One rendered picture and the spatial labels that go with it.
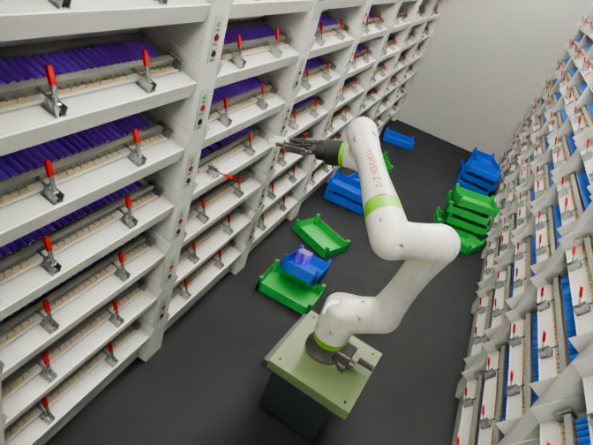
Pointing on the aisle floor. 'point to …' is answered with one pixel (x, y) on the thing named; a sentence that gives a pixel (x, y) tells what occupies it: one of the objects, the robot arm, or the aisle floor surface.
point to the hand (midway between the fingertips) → (278, 141)
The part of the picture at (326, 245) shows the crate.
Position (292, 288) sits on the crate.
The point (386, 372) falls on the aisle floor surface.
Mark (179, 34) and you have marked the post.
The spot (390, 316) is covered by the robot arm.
